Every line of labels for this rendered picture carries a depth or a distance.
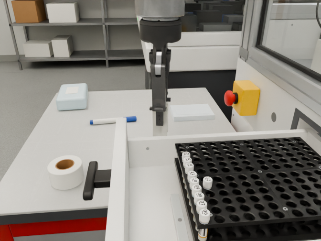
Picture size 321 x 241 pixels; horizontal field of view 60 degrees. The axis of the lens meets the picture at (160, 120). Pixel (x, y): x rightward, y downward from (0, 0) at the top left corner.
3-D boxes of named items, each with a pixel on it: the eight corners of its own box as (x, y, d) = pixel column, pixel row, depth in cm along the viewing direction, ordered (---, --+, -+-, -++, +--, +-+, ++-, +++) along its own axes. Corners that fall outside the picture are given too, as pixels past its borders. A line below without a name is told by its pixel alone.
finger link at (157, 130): (167, 107, 56) (167, 108, 55) (167, 137, 59) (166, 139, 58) (152, 106, 56) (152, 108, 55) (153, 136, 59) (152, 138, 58)
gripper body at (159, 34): (181, 21, 45) (179, 76, 49) (182, 15, 53) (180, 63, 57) (135, 20, 46) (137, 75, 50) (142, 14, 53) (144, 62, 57)
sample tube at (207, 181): (202, 209, 38) (204, 182, 36) (199, 202, 39) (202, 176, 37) (210, 208, 38) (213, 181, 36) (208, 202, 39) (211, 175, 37)
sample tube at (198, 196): (193, 226, 36) (195, 198, 33) (191, 218, 37) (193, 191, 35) (202, 225, 36) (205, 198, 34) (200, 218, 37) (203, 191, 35)
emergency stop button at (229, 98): (227, 108, 70) (228, 93, 68) (222, 102, 74) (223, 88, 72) (238, 108, 70) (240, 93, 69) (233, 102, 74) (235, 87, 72)
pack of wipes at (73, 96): (87, 109, 92) (85, 97, 90) (57, 112, 91) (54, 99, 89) (88, 93, 105) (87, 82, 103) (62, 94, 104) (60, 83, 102)
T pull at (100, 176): (82, 202, 35) (81, 194, 34) (90, 167, 41) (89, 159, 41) (112, 201, 35) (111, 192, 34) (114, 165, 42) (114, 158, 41)
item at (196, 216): (197, 229, 32) (197, 225, 31) (174, 146, 47) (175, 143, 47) (213, 228, 32) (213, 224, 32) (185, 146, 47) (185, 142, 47)
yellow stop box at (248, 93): (237, 116, 70) (240, 90, 66) (228, 105, 76) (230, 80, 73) (256, 115, 70) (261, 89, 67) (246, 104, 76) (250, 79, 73)
